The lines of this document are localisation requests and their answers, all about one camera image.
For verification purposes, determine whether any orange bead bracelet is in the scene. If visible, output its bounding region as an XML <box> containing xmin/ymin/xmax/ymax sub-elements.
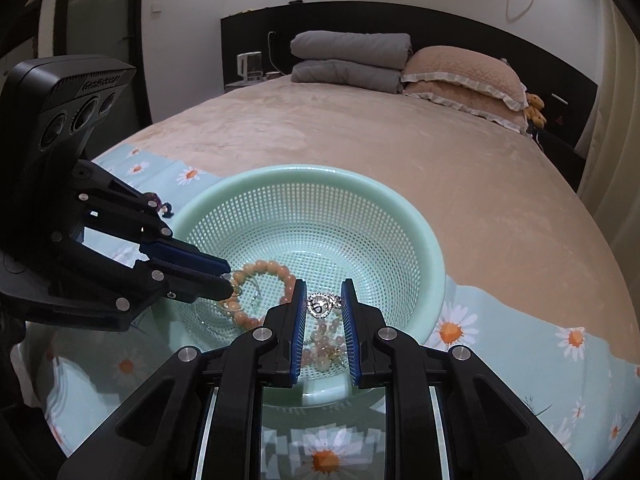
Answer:
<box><xmin>218</xmin><ymin>259</ymin><xmax>297</xmax><ymax>331</ymax></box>

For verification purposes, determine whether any blue daisy print cloth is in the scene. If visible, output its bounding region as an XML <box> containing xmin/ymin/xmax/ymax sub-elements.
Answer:
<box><xmin>15</xmin><ymin>145</ymin><xmax>640</xmax><ymax>480</ymax></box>

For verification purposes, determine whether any black headboard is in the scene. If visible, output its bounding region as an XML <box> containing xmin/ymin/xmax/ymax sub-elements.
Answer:
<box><xmin>220</xmin><ymin>1</ymin><xmax>600</xmax><ymax>157</ymax></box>

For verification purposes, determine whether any grey folded quilt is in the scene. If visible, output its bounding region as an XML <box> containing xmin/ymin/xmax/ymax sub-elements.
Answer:
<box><xmin>291</xmin><ymin>59</ymin><xmax>404</xmax><ymax>94</ymax></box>
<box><xmin>290</xmin><ymin>31</ymin><xmax>414</xmax><ymax>71</ymax></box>

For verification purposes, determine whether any green plastic strainer basket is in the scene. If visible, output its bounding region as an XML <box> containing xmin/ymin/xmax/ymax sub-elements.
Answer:
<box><xmin>164</xmin><ymin>164</ymin><xmax>446</xmax><ymax>409</ymax></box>

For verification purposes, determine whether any black bedside table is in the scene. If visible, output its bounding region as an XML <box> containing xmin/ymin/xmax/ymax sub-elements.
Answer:
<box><xmin>529</xmin><ymin>127</ymin><xmax>587</xmax><ymax>192</ymax></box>

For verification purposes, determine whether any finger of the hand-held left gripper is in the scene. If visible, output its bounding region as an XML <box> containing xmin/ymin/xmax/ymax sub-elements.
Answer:
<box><xmin>0</xmin><ymin>237</ymin><xmax>237</xmax><ymax>334</ymax></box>
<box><xmin>69</xmin><ymin>159</ymin><xmax>232</xmax><ymax>276</ymax></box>

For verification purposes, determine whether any beige frilled pillow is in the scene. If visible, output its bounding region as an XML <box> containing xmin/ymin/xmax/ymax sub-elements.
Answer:
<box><xmin>402</xmin><ymin>80</ymin><xmax>527</xmax><ymax>134</ymax></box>
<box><xmin>401</xmin><ymin>45</ymin><xmax>529</xmax><ymax>111</ymax></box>

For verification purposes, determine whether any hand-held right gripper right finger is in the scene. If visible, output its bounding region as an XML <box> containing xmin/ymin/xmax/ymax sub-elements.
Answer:
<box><xmin>341</xmin><ymin>278</ymin><xmax>584</xmax><ymax>480</ymax></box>

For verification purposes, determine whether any brown plush bear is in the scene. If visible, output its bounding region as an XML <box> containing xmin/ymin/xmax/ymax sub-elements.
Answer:
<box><xmin>522</xmin><ymin>92</ymin><xmax>549</xmax><ymax>129</ymax></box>

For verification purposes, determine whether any white bedside appliance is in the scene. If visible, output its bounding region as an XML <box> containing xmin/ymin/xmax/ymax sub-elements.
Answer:
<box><xmin>236</xmin><ymin>51</ymin><xmax>264</xmax><ymax>79</ymax></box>

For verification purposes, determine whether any cream curtain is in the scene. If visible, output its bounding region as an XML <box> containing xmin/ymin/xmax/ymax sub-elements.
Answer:
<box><xmin>575</xmin><ymin>0</ymin><xmax>640</xmax><ymax>283</ymax></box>

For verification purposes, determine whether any dark glass door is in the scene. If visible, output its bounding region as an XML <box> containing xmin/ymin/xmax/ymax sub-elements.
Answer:
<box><xmin>0</xmin><ymin>0</ymin><xmax>154</xmax><ymax>127</ymax></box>

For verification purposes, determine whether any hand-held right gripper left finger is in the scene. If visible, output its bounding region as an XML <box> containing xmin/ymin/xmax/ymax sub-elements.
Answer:
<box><xmin>57</xmin><ymin>278</ymin><xmax>308</xmax><ymax>480</ymax></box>

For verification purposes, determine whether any bed with beige blanket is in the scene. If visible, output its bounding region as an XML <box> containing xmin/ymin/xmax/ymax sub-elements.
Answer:
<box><xmin>94</xmin><ymin>72</ymin><xmax>628</xmax><ymax>363</ymax></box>

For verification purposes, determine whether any grey bead necklace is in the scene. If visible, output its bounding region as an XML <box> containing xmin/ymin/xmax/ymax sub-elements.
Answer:
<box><xmin>299</xmin><ymin>310</ymin><xmax>352</xmax><ymax>377</ymax></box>

